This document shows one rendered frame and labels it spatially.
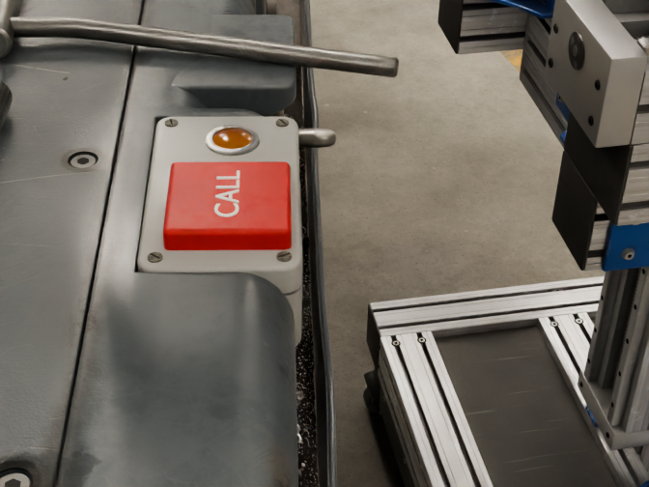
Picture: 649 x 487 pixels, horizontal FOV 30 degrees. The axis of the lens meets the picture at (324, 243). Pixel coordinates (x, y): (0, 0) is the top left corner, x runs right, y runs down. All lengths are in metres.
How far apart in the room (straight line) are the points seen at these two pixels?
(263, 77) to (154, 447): 0.29
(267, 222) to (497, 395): 1.46
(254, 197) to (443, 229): 2.11
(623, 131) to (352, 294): 1.47
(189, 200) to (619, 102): 0.56
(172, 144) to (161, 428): 0.20
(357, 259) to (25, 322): 2.07
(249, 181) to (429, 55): 2.77
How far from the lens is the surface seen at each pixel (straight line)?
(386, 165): 2.88
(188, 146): 0.64
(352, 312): 2.45
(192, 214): 0.58
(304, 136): 1.68
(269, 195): 0.59
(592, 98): 1.09
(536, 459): 1.92
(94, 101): 0.69
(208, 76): 0.71
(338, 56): 0.71
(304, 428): 1.44
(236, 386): 0.50
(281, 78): 0.70
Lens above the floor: 1.61
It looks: 38 degrees down
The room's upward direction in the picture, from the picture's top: 1 degrees clockwise
